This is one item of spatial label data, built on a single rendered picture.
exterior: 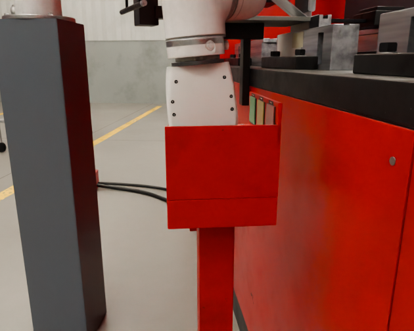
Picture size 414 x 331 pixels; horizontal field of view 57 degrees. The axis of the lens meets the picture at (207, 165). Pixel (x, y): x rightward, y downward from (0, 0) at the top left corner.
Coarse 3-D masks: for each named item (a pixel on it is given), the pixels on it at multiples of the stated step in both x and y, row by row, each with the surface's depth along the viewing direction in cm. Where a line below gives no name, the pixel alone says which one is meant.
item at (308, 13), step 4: (296, 0) 106; (300, 0) 103; (304, 0) 101; (308, 0) 98; (312, 0) 98; (296, 4) 106; (300, 4) 103; (304, 4) 101; (308, 4) 98; (312, 4) 98; (300, 8) 103; (304, 8) 101; (308, 8) 99; (312, 8) 99; (304, 12) 102; (308, 12) 101
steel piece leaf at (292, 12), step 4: (272, 0) 104; (276, 0) 102; (280, 0) 100; (284, 0) 99; (276, 4) 105; (280, 4) 103; (284, 4) 101; (288, 4) 99; (292, 4) 98; (284, 8) 104; (288, 8) 102; (292, 8) 100; (296, 8) 98; (288, 12) 105; (292, 12) 103; (296, 12) 101; (300, 12) 99
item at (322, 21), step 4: (312, 16) 95; (316, 16) 92; (320, 16) 91; (324, 16) 93; (328, 16) 91; (312, 20) 95; (316, 20) 92; (320, 20) 91; (324, 20) 91; (328, 20) 91; (312, 24) 95; (316, 24) 93; (320, 24) 91; (324, 24) 91; (328, 24) 91
